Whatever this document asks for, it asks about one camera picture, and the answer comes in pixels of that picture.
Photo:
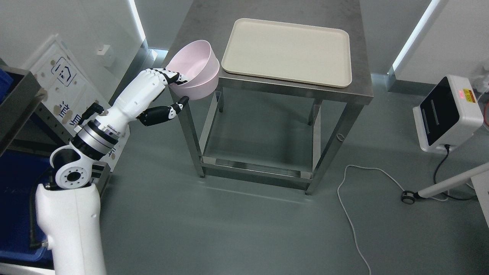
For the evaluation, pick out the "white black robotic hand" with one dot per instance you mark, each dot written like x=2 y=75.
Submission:
x=134 y=100

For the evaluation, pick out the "pink bowl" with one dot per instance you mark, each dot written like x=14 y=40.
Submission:
x=190 y=60
x=203 y=85

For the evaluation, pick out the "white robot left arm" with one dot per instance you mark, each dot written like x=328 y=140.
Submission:
x=68 y=211

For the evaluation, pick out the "steel shelf rack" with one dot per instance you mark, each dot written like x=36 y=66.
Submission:
x=21 y=104

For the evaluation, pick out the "white sign board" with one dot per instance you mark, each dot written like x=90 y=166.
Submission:
x=68 y=91

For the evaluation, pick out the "blue bin at left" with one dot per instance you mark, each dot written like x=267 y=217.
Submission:
x=18 y=173

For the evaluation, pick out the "beige plastic tray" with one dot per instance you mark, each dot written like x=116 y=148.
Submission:
x=289 y=52

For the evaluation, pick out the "stainless steel table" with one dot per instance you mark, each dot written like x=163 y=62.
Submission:
x=212 y=20

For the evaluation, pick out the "white stand leg with caster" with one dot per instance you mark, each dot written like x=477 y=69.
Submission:
x=409 y=197

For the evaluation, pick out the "white black box device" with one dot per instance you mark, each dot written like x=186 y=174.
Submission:
x=448 y=116

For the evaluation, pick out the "white wall switch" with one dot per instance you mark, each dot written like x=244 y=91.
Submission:
x=105 y=52

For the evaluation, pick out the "white wall socket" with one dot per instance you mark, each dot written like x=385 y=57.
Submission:
x=481 y=84

